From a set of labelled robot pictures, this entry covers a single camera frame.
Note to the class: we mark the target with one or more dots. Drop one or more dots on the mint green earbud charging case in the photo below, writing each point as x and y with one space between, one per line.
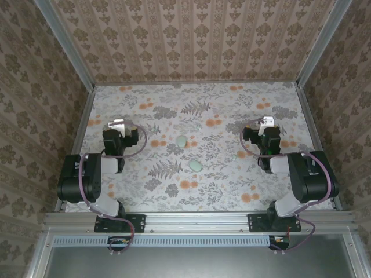
181 142
194 166

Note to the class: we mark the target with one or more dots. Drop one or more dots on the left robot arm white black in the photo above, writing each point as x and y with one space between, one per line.
72 185

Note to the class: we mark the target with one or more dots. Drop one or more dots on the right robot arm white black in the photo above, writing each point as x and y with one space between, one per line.
316 185

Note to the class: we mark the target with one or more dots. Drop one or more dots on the floral printed table cover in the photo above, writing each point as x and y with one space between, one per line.
203 197

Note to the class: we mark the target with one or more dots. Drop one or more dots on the grey metal sheet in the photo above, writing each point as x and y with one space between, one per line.
197 263

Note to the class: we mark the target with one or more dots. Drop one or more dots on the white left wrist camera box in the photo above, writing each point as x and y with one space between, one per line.
116 124

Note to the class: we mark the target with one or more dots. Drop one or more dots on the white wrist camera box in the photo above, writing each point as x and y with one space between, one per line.
116 124
267 121

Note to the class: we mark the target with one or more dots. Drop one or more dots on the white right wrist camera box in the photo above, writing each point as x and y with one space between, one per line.
267 121

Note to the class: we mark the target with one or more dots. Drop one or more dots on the aluminium side rail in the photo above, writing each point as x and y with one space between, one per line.
309 116
84 116

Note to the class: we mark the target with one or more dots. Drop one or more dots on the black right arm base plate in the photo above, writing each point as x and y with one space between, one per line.
256 223

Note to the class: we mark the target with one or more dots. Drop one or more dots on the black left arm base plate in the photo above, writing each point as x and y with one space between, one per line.
136 223

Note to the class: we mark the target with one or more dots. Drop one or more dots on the aluminium frame post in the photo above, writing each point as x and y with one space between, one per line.
69 49
322 43

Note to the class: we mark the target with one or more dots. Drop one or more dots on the aluminium mounting rail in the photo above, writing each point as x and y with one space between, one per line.
197 223

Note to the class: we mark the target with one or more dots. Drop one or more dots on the aluminium lower frame bar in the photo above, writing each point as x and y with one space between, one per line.
355 260
37 260

